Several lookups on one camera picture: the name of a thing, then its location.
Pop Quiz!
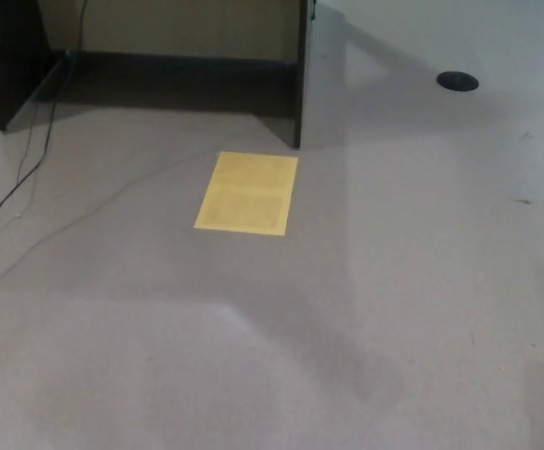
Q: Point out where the yellow paper sheet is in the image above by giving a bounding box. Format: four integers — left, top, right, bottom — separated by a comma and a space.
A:
192, 150, 300, 236

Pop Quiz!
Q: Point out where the black round floor cover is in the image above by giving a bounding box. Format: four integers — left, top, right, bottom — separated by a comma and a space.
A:
436, 70, 480, 92

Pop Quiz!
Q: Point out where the dark wooden desk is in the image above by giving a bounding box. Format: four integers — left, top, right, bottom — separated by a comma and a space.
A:
0, 0, 323, 151

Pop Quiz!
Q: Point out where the thin grey cable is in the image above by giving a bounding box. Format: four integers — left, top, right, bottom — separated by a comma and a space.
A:
0, 151, 220, 293

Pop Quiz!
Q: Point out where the thick black cable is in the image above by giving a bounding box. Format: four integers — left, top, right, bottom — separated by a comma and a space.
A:
0, 0, 90, 248

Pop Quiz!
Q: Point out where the thin dark cable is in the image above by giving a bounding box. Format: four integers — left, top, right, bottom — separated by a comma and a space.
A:
0, 105, 43, 212

